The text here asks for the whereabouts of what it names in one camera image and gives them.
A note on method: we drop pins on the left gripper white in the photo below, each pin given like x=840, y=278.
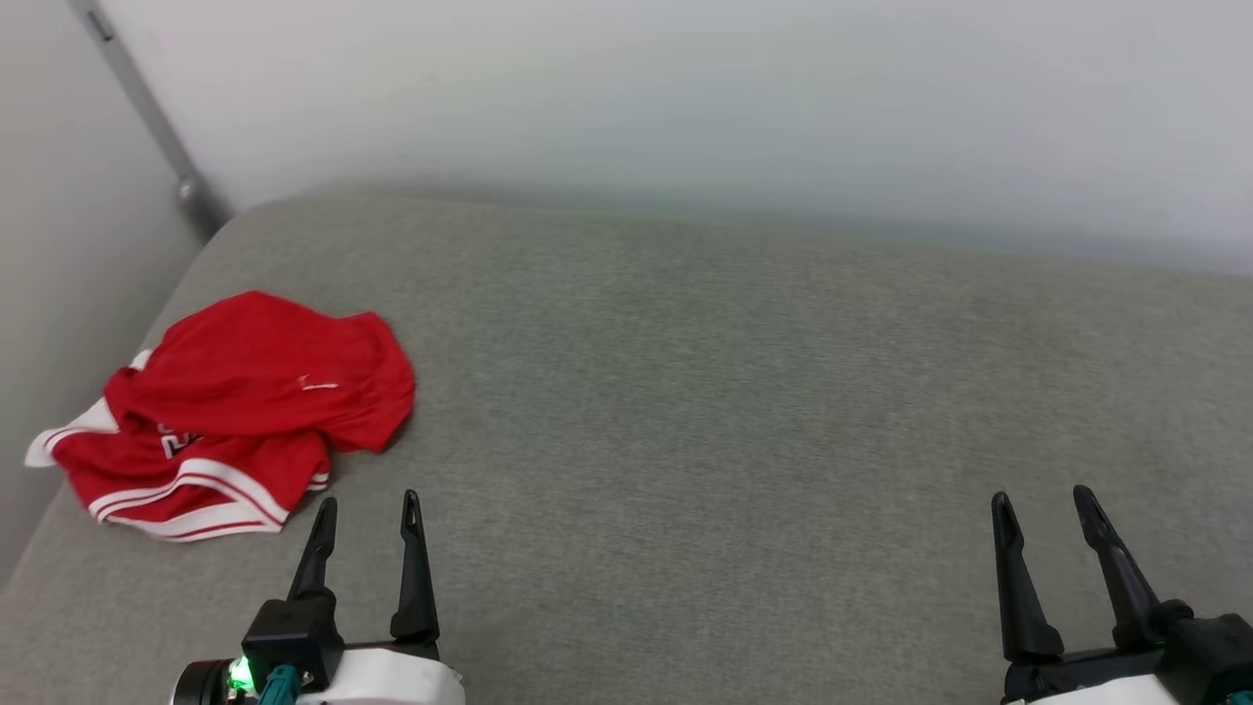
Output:
x=392, y=681

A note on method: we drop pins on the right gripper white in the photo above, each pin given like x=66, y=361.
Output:
x=1087, y=676

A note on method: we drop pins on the red basketball jersey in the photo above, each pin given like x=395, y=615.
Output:
x=255, y=372

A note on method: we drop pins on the grey fabric sofa seat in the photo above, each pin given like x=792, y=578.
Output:
x=685, y=392

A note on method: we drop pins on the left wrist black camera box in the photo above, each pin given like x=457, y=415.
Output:
x=294, y=632

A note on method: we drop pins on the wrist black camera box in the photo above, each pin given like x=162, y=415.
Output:
x=1209, y=656
x=294, y=632

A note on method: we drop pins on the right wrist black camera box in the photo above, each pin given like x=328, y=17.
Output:
x=1209, y=656

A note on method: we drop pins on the grey metal wall pole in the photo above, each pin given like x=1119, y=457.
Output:
x=147, y=108

